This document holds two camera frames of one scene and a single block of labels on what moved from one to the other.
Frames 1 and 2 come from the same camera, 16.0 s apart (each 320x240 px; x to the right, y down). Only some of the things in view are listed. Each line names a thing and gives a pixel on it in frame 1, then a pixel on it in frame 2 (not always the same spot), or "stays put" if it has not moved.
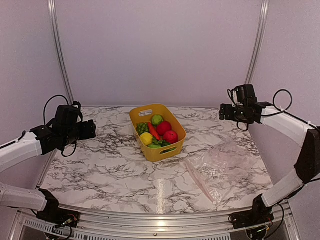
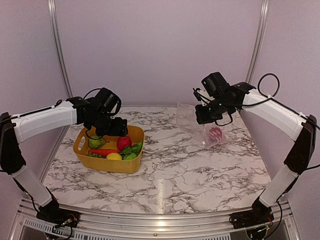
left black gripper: x=89 y=130 -> x=119 y=129
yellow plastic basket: x=143 y=113 -> x=81 y=145
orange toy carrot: x=153 y=130 -> x=103 y=151
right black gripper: x=228 y=115 -> x=202 y=118
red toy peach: x=171 y=137 -> x=123 y=141
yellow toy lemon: x=147 y=138 -> x=114 y=156
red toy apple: x=164 y=126 -> x=215 y=134
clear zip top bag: x=223 y=170 -> x=208 y=134
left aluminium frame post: x=51 y=7 stays put
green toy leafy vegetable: x=157 y=143 -> x=134 y=148
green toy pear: x=157 y=119 -> x=97 y=143
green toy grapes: x=142 y=128 -> x=95 y=155
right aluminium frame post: x=258 y=41 stays put
